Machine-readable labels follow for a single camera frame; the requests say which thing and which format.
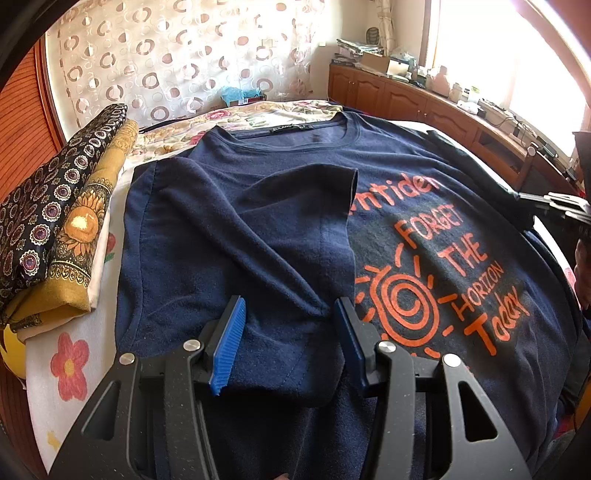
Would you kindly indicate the wooden slatted door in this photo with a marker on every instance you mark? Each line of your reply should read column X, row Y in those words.
column 25, row 129

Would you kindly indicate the cardboard box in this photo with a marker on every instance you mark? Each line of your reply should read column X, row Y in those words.
column 374, row 61

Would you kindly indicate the beige floral blanket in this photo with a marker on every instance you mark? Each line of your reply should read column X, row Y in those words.
column 184, row 134

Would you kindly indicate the yellow sunflower folded cloth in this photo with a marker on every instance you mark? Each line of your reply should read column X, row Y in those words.
column 87, row 230

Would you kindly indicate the sheer curtain with circle pattern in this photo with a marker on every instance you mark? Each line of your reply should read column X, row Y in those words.
column 184, row 55

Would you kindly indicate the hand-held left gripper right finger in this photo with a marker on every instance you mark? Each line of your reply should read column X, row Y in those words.
column 353, row 350

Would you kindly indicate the pink jar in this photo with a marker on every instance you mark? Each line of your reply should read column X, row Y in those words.
column 442, row 82

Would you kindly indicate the white folded cloth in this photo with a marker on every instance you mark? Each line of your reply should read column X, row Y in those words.
column 102, row 258

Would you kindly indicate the white sheet with red flowers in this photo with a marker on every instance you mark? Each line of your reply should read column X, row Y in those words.
column 69, row 406

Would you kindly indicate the beige small box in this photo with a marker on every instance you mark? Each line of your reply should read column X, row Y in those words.
column 398, row 69

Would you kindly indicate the navy t-shirt with orange print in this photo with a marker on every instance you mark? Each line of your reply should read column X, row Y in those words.
column 258, row 230

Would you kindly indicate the stack of papers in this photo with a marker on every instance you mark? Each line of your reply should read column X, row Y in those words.
column 353, row 48

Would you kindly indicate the black patterned folded cloth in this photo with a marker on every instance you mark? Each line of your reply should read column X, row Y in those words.
column 51, row 198

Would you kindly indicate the blue packet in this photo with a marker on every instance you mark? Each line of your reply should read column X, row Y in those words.
column 240, row 94

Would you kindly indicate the wooden cabinet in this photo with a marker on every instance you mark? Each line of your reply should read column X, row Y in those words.
column 406, row 101

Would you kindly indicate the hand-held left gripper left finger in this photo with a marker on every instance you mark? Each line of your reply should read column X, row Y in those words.
column 228, row 346

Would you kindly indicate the green lid jar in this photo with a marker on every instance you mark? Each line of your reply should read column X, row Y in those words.
column 474, row 95

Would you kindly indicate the window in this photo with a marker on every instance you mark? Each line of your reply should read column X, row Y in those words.
column 498, row 46

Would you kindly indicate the white flat device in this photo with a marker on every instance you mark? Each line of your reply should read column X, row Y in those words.
column 494, row 113

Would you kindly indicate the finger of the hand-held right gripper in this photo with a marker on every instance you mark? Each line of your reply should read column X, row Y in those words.
column 554, row 199
column 570, row 213

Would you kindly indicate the beige window curtain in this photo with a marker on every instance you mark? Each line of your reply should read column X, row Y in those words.
column 387, row 21

